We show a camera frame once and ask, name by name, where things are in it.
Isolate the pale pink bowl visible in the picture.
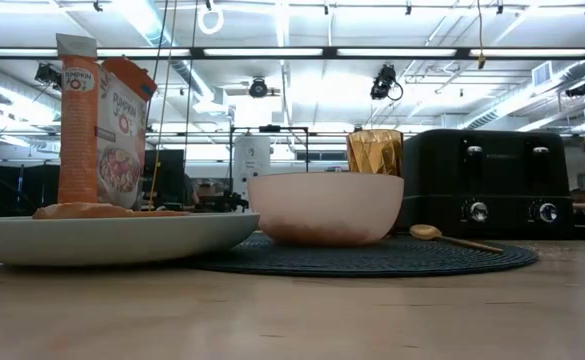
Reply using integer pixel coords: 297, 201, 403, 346
246, 172, 405, 247

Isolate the amber faceted glass tumbler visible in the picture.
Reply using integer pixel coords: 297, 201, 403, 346
346, 128, 405, 177

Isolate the gold spoon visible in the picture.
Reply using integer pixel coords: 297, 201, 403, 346
409, 223, 505, 254

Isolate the white plate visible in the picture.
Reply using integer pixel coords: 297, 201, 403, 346
0, 212, 261, 267

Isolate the toasted bread slice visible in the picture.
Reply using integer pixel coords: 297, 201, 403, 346
31, 201, 191, 221

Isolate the orange pumpkin cereal box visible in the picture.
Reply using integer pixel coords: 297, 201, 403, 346
55, 33, 158, 210

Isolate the round dark blue placemat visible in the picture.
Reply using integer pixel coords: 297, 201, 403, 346
191, 232, 540, 279

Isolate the dark background monitor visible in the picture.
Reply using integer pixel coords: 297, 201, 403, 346
144, 149, 186, 209

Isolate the black four-slot toaster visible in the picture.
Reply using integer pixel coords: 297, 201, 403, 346
396, 128, 576, 240

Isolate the white ceiling vent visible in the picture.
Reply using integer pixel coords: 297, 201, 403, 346
531, 60, 554, 87

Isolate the round black ceiling camera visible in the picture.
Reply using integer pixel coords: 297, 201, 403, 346
248, 77, 269, 99

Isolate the black ceiling camera with cable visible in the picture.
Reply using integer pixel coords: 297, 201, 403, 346
370, 63, 404, 101

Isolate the yellow hanging cable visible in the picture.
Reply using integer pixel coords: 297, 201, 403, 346
148, 0, 179, 210

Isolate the white hanging ring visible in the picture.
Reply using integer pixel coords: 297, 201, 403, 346
196, 0, 225, 36

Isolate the black hanging cable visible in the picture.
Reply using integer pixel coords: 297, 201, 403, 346
144, 0, 170, 146

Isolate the small black ceiling camera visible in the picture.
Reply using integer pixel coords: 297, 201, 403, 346
34, 62, 64, 91

